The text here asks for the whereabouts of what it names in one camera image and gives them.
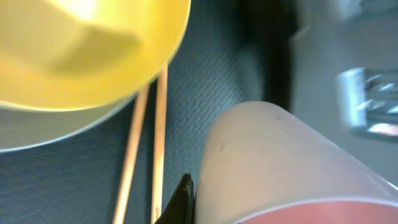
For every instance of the round black tray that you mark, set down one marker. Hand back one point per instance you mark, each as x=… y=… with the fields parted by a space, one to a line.
x=232 y=52

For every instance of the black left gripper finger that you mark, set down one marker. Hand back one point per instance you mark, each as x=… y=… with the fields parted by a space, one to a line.
x=180 y=209

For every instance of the grey dishwasher rack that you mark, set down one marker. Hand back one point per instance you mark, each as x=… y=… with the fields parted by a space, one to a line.
x=345 y=77

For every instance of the pink cup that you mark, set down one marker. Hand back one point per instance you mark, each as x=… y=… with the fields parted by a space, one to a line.
x=263 y=165

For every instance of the right wooden chopstick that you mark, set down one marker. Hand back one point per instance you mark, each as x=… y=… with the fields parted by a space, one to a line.
x=159 y=144

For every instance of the yellow bowl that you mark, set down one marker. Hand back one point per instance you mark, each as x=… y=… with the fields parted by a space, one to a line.
x=77 y=54

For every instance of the grey plate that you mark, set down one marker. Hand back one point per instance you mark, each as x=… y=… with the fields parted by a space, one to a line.
x=25 y=129

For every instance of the wooden chopstick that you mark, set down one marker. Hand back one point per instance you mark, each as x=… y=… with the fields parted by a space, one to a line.
x=159 y=144
x=130 y=155

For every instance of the left wooden chopstick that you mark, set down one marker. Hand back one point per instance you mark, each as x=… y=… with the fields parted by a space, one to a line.
x=130 y=155

